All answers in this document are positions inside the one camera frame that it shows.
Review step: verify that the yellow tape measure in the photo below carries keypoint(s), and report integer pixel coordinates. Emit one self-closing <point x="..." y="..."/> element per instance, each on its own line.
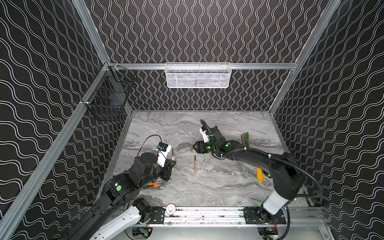
<point x="259" y="174"/>

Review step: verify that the black wire mesh basket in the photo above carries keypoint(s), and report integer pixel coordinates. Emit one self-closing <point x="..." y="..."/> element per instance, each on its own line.
<point x="109" y="100"/>

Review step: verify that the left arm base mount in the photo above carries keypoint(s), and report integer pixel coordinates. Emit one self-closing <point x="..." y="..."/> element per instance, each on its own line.
<point x="155" y="216"/>

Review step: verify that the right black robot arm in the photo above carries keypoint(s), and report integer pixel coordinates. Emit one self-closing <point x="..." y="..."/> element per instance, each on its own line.
<point x="286" y="174"/>

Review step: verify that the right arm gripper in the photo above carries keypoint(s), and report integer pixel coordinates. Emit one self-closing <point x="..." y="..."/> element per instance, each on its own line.
<point x="212" y="135"/>

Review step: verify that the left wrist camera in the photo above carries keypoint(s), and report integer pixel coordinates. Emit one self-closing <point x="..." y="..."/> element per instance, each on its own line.
<point x="163" y="151"/>

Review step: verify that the aluminium front rail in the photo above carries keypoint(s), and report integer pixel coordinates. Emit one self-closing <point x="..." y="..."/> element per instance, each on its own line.
<point x="218" y="217"/>

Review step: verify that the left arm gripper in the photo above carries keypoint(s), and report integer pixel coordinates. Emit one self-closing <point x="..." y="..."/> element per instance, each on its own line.
<point x="169" y="166"/>

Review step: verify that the white wire mesh basket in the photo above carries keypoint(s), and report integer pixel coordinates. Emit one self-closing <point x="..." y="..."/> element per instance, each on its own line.
<point x="196" y="75"/>

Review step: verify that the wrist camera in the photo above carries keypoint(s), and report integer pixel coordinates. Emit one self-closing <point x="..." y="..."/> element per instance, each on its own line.
<point x="203" y="132"/>
<point x="163" y="151"/>

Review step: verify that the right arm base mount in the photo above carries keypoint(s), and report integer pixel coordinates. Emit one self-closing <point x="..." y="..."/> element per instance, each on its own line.
<point x="259" y="216"/>

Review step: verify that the aluminium corner frame post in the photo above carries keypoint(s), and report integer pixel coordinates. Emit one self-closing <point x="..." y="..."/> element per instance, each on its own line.
<point x="314" y="37"/>

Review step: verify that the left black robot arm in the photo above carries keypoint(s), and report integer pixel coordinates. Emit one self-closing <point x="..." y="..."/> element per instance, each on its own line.
<point x="118" y="192"/>

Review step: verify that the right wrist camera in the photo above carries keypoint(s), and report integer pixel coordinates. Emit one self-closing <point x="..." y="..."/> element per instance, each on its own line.
<point x="203" y="132"/>

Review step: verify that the white round knob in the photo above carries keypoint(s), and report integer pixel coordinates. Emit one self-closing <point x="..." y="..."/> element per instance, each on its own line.
<point x="170" y="209"/>

